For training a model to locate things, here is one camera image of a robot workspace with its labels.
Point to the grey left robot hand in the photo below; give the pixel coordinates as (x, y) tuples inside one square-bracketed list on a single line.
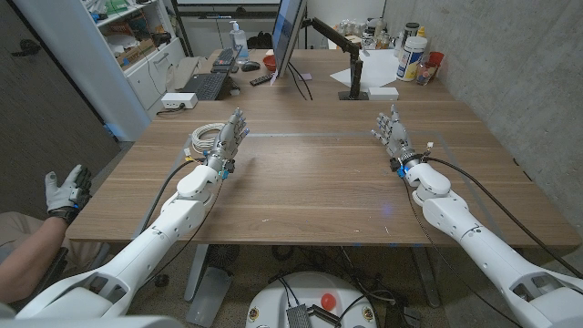
[(228, 141)]

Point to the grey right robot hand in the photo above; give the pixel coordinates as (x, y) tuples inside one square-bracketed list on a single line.
[(398, 141)]

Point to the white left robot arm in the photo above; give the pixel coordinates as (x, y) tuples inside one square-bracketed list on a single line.
[(150, 246)]

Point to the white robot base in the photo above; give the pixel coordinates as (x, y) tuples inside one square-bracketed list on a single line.
[(309, 291)]

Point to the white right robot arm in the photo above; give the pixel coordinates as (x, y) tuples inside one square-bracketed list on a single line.
[(478, 246)]

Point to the clear hand sanitizer bottle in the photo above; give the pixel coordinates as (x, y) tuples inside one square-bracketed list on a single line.
[(239, 43)]

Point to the person's grey gloved hand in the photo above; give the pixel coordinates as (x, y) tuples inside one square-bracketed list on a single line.
[(64, 193)]

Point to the small white box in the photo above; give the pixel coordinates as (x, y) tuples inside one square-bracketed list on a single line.
[(382, 93)]

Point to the small grey adapter block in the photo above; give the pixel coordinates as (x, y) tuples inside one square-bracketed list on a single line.
[(234, 91)]

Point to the large black keyboard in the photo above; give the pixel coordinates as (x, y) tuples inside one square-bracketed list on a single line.
[(207, 85)]

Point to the white power strip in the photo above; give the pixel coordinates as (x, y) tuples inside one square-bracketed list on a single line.
[(178, 100)]

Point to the black remote control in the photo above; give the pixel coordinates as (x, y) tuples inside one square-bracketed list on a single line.
[(261, 79)]

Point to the small clear plastic bottle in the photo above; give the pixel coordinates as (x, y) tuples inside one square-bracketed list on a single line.
[(423, 74)]

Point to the white paper sheet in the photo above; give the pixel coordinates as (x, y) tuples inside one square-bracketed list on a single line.
[(378, 68)]

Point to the white paper tag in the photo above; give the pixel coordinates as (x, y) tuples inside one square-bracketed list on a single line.
[(273, 78)]

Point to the black computer mouse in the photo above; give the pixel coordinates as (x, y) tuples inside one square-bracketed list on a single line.
[(250, 66)]

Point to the white wipes canister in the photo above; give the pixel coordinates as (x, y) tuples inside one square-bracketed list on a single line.
[(411, 59)]

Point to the small black keyboard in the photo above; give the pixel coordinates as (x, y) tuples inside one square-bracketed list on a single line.
[(224, 58)]

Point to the red bowl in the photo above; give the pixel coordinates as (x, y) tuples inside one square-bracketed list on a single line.
[(269, 63)]

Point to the red plastic cup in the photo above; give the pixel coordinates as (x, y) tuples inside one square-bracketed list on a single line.
[(436, 58)]

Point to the pink sticky note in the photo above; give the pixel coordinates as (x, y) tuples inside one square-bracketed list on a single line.
[(305, 76)]

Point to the black bag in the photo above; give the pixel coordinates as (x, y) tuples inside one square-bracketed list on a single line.
[(260, 41)]

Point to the black lid steel tumbler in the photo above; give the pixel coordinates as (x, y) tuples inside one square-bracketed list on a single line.
[(410, 29)]

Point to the black round fan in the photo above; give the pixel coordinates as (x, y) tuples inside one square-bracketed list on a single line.
[(222, 255)]

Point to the black computer monitor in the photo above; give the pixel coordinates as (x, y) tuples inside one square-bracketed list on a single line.
[(287, 32)]

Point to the brown cardboard box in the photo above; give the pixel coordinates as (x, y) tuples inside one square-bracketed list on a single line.
[(134, 52)]

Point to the whiteboard on black stand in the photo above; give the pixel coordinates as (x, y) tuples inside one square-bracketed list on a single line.
[(228, 2)]

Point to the grey table leg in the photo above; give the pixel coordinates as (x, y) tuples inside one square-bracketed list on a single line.
[(209, 291)]

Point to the white shelf cabinet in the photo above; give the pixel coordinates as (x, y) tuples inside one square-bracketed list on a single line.
[(82, 59)]

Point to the red emergency stop button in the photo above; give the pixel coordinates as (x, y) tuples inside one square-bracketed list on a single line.
[(328, 301)]

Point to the grey perforated metal box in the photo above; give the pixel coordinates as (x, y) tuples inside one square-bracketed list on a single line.
[(298, 316)]

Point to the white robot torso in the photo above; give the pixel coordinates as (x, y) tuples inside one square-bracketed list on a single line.
[(91, 322)]

